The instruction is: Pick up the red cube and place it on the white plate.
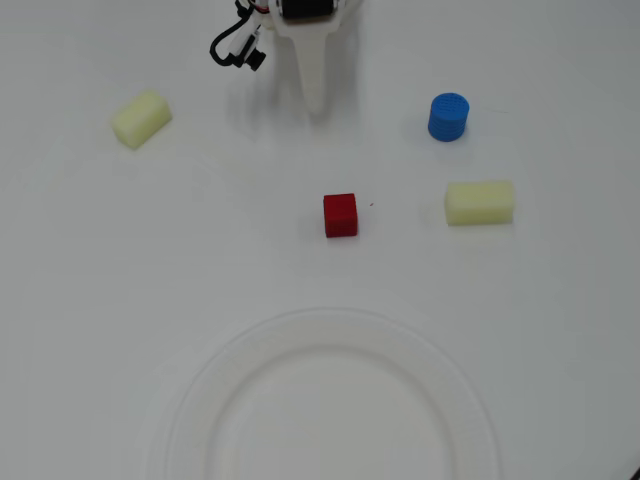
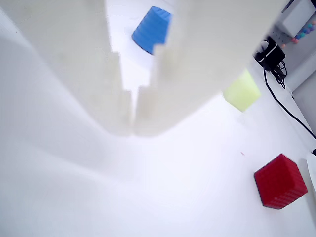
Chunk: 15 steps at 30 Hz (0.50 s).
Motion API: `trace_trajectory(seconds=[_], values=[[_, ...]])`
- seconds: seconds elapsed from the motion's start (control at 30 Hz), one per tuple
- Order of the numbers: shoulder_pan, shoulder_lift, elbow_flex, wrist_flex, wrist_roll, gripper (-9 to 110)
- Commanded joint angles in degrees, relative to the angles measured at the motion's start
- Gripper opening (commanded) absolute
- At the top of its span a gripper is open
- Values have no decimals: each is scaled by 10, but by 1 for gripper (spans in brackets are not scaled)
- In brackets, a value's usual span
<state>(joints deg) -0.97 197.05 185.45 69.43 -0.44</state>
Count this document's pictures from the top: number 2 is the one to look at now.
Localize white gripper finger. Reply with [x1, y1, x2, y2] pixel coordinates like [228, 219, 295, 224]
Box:
[134, 0, 291, 137]
[0, 0, 134, 136]

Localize red cube block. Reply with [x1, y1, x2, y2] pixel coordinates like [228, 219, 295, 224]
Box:
[254, 153, 309, 210]

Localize pale yellow foam block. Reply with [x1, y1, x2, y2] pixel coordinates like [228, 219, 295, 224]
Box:
[221, 69, 262, 112]

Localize blue ribbed cylinder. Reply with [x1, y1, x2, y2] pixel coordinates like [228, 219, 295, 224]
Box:
[131, 6, 172, 55]

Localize black power adapter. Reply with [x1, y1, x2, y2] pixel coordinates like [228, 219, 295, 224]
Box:
[253, 36, 286, 68]

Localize white power strip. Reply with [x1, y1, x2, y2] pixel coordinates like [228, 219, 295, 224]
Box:
[268, 24, 297, 50]

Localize white box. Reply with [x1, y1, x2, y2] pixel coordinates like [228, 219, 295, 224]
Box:
[281, 0, 316, 36]

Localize black power cable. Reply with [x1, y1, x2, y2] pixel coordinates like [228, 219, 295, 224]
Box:
[262, 60, 316, 140]

